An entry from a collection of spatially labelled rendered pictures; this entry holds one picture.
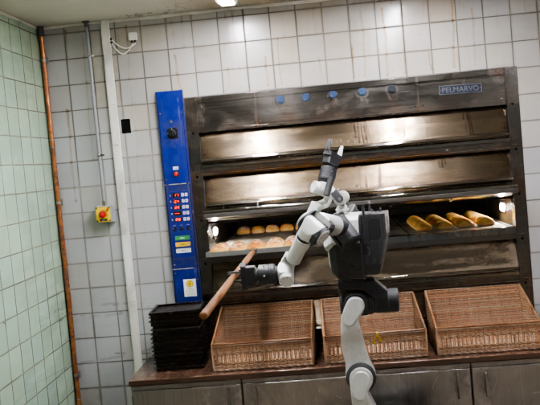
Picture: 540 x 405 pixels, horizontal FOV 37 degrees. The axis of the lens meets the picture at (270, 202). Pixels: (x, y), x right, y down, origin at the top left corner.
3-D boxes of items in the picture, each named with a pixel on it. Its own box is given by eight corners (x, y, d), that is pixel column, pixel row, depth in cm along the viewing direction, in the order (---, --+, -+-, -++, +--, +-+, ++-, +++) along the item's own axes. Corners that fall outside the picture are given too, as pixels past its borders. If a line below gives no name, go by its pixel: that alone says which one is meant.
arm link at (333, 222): (331, 222, 332) (350, 227, 352) (309, 203, 337) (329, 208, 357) (314, 244, 334) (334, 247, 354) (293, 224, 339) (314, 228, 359)
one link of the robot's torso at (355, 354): (375, 382, 397) (368, 289, 395) (377, 393, 379) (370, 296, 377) (345, 384, 398) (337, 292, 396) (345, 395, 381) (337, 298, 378)
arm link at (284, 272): (266, 276, 345) (292, 273, 344) (267, 259, 354) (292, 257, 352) (270, 295, 352) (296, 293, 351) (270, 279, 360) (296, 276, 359)
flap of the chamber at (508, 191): (203, 218, 463) (208, 221, 483) (518, 191, 451) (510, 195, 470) (202, 214, 463) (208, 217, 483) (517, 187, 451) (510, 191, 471)
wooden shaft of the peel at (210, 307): (207, 320, 270) (206, 311, 269) (199, 321, 270) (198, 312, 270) (255, 255, 440) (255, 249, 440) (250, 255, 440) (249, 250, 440)
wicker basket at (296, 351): (223, 350, 481) (219, 305, 479) (317, 344, 476) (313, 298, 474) (211, 373, 432) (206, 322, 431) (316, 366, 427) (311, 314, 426)
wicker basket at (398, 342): (322, 344, 476) (318, 297, 474) (417, 337, 473) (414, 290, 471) (324, 365, 427) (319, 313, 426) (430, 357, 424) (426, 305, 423)
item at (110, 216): (99, 222, 483) (97, 206, 482) (115, 221, 482) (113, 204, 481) (95, 223, 475) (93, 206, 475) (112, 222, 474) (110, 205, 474)
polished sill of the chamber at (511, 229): (211, 256, 485) (210, 250, 485) (513, 232, 473) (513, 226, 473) (210, 258, 479) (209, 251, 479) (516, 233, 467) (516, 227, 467)
